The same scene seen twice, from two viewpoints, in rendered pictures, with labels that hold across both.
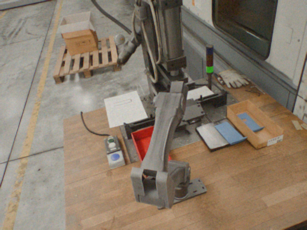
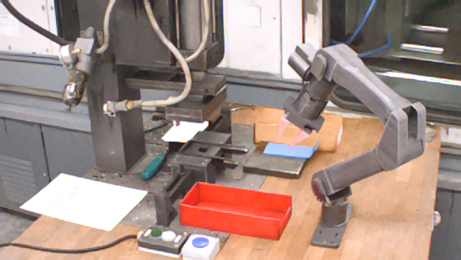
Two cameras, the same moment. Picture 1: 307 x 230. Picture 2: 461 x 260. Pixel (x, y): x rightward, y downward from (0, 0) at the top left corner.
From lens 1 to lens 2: 1.18 m
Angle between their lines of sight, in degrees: 52
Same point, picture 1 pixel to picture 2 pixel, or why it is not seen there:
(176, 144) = not seen: hidden behind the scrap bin
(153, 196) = (412, 143)
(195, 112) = not seen: hidden behind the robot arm
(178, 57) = (211, 44)
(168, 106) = (347, 55)
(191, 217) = (374, 229)
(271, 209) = (412, 181)
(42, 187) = not seen: outside the picture
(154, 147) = (384, 90)
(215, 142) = (290, 164)
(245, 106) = (265, 119)
